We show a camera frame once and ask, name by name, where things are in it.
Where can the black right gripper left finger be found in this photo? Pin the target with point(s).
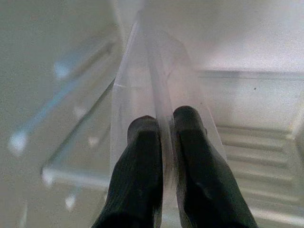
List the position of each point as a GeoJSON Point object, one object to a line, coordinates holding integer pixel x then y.
{"type": "Point", "coordinates": [137, 178]}

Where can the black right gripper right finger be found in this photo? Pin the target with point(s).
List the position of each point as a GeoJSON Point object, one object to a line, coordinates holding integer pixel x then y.
{"type": "Point", "coordinates": [202, 185]}

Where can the ribbed white fridge drawer cover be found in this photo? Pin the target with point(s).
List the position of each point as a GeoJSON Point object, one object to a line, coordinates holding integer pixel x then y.
{"type": "Point", "coordinates": [256, 147]}

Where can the glass fridge shelf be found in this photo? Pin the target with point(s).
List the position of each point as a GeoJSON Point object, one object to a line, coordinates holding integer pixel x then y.
{"type": "Point", "coordinates": [71, 175]}

